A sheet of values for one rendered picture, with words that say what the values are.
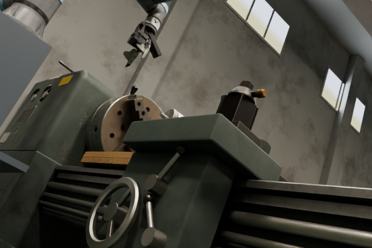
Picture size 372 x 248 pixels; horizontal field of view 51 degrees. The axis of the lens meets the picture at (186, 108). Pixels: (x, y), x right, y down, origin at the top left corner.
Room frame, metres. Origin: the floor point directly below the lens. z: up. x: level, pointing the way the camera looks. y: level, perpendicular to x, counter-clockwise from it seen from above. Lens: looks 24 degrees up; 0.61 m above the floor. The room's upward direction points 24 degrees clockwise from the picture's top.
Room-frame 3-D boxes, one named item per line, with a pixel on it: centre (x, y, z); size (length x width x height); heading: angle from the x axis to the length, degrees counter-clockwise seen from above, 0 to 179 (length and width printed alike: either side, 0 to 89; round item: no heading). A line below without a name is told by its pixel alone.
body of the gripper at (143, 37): (1.54, 0.31, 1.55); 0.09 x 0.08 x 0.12; 118
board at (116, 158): (1.29, 0.02, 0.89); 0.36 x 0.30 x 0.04; 125
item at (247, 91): (0.93, -0.13, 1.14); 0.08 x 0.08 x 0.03
